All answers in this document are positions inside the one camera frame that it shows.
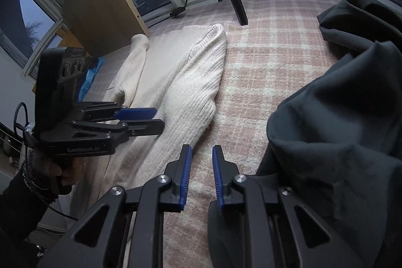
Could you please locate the light wooden board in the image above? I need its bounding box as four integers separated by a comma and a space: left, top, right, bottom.
61, 0, 150, 60

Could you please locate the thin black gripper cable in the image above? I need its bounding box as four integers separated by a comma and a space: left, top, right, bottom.
14, 102, 36, 144

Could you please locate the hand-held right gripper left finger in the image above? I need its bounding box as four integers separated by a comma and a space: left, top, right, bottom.
37, 144, 193, 268

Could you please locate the blue cloth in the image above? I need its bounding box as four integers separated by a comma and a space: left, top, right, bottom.
78, 57, 104, 100

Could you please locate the wooden shelf unit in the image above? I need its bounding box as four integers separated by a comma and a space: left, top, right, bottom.
55, 28, 91, 59

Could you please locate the dark grey garment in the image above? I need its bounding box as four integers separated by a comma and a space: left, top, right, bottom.
207, 0, 402, 268

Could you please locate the person's left hand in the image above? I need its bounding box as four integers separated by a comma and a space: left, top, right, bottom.
38, 155, 85, 195

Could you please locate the pink plaid blanket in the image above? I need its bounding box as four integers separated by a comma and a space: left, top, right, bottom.
78, 0, 402, 268

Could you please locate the white knit sweater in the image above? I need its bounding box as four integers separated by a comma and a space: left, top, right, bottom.
69, 24, 227, 225

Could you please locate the person's left forearm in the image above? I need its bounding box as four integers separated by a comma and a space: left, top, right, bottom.
0, 150, 60, 259

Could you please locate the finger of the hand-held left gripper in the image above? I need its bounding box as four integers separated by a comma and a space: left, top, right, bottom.
73, 101, 158, 122
108, 119, 166, 138

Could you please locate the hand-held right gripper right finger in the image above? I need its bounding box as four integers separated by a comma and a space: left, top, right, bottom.
212, 145, 365, 268

